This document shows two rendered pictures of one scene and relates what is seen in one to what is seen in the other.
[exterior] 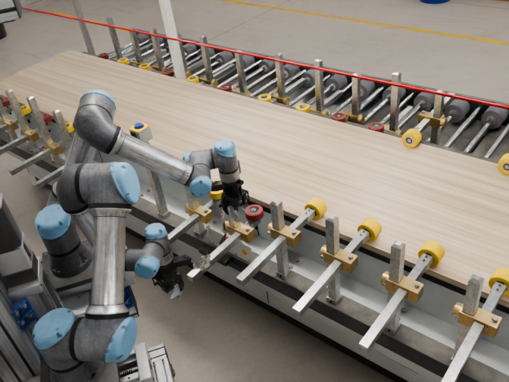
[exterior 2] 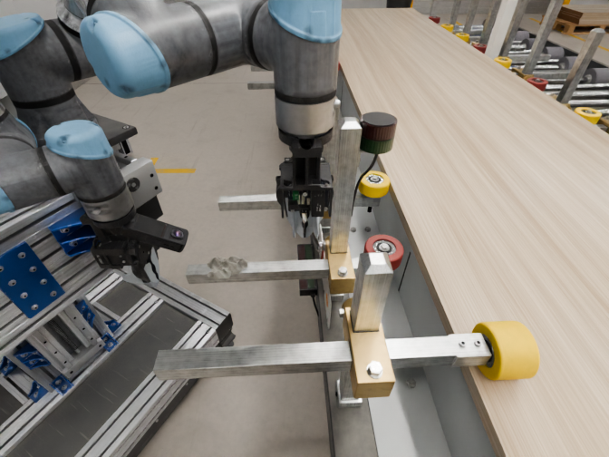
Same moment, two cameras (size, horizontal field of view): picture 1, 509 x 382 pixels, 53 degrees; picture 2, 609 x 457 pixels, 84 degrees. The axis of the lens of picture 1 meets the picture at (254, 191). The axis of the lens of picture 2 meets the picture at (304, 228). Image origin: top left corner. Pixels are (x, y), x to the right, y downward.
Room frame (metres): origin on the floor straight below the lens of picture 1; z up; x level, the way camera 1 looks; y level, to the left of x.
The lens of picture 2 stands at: (1.26, -0.20, 1.40)
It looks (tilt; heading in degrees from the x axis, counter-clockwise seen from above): 42 degrees down; 43
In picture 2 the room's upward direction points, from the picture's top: straight up
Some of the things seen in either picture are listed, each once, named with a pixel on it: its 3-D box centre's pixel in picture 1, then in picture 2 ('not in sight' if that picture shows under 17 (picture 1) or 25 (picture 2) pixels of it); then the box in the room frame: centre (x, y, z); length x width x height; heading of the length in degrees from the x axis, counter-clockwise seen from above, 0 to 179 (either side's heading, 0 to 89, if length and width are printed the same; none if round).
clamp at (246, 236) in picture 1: (239, 230); (339, 262); (1.68, 0.09, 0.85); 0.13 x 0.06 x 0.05; 46
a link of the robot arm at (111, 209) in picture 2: (163, 255); (107, 201); (1.36, 0.36, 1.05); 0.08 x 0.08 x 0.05
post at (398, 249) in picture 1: (395, 292); not in sight; (1.17, -0.44, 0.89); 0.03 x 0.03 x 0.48; 46
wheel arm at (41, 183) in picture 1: (67, 167); (291, 84); (2.47, 1.03, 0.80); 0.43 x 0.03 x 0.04; 136
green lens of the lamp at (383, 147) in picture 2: not in sight; (375, 139); (1.72, 0.07, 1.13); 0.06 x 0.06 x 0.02
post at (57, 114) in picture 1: (70, 147); not in sight; (2.56, 1.01, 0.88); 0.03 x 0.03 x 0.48; 46
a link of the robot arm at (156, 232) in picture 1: (157, 240); (85, 161); (1.36, 0.36, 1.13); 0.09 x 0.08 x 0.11; 169
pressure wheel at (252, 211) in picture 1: (254, 219); (380, 264); (1.73, 0.01, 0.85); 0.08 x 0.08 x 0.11
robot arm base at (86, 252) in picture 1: (67, 252); (53, 113); (1.40, 0.71, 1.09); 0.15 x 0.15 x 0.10
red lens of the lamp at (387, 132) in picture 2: not in sight; (378, 125); (1.72, 0.07, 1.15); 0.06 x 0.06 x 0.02
